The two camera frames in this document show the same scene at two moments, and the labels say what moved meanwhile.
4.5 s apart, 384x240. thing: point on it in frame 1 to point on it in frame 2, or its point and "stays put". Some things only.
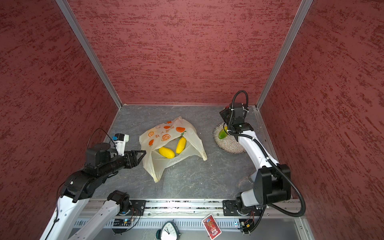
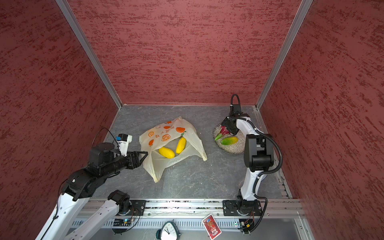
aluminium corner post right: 305,6 stays put
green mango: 222,134 to 229,140
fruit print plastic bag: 167,134 stays put
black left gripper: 128,156 stays put
